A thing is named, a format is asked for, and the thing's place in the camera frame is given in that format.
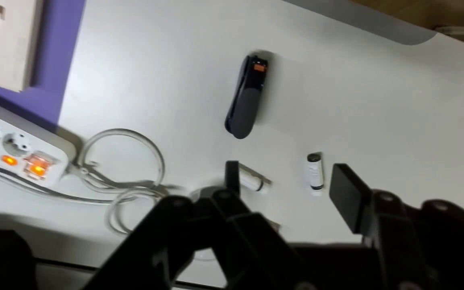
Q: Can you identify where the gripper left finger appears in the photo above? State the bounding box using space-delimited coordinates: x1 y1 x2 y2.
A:
80 160 309 290

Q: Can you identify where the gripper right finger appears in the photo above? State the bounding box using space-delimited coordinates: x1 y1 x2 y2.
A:
329 163 464 290

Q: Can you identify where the black stapler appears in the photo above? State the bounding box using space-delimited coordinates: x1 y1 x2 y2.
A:
224 54 269 140

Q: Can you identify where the white tube with black cap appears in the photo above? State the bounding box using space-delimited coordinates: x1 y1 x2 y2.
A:
305 152 325 197
238 164 272 193

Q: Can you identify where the white power strip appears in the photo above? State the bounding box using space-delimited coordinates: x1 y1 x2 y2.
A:
0 106 76 189

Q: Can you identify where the coil of grey cable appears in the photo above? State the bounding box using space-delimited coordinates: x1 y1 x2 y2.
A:
0 128 184 235

